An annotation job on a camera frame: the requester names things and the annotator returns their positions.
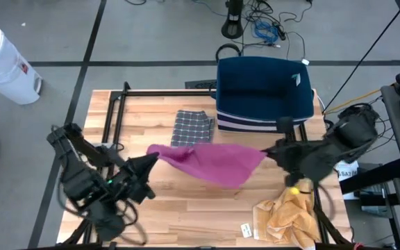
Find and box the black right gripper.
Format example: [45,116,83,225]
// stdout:
[262,116,326,185]

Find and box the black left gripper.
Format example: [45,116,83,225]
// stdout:
[109,151,160,205]

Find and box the grey checked towel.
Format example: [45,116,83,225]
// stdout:
[170,110,215,148]

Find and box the magenta towel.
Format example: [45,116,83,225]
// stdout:
[147,143,267,190]

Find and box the orange checked towel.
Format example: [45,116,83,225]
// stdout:
[252,178,322,250]

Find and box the navy white striped basket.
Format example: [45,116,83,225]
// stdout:
[215,56,315,133]

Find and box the white printed paper box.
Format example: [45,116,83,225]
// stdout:
[334,160,360,201]

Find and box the black floor plate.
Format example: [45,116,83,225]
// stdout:
[185,79,219,90]

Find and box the black desk crossbar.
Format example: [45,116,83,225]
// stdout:
[340,158,400,195]

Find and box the black pole stand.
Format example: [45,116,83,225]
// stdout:
[220,0,244,40]

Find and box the white trash bin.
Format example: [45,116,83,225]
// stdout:
[0,22,44,106]

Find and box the black table frame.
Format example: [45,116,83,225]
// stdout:
[57,81,357,250]

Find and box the yellow cable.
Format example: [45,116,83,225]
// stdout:
[328,71,400,112]

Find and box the black cable loop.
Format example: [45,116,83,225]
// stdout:
[215,43,242,63]

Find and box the black cable bundle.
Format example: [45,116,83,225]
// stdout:
[243,0,314,60]

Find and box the blue cable coil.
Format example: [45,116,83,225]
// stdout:
[253,20,280,44]

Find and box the long black slanted cable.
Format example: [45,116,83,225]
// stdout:
[323,0,400,114]

